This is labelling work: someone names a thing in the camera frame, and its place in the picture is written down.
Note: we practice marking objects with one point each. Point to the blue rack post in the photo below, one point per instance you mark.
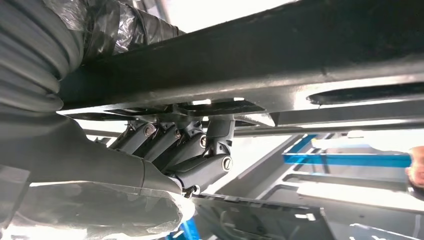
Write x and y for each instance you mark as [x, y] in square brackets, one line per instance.
[188, 230]

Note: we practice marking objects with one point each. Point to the dark slotted panel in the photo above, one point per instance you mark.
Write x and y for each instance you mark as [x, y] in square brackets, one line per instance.
[258, 222]

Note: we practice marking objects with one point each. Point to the blue rack beam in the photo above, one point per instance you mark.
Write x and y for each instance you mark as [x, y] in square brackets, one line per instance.
[348, 160]

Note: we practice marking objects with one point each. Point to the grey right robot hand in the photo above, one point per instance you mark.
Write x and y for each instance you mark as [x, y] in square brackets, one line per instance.
[82, 155]

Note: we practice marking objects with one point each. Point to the grey rack frame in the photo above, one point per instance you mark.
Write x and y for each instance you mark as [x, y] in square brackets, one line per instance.
[331, 181]

